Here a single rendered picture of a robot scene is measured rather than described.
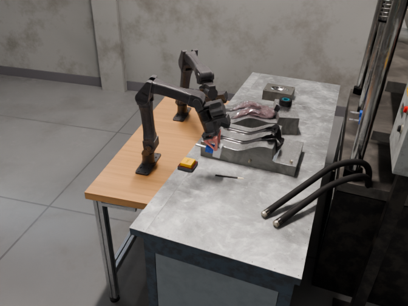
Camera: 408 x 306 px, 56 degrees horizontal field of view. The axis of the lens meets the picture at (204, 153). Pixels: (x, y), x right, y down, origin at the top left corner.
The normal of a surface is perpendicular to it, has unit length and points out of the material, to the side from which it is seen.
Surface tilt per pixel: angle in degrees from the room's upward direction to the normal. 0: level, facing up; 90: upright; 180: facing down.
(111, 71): 90
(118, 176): 0
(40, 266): 0
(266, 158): 90
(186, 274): 90
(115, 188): 0
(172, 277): 90
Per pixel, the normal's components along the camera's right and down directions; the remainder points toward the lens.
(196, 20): -0.24, 0.51
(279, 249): 0.02, -0.85
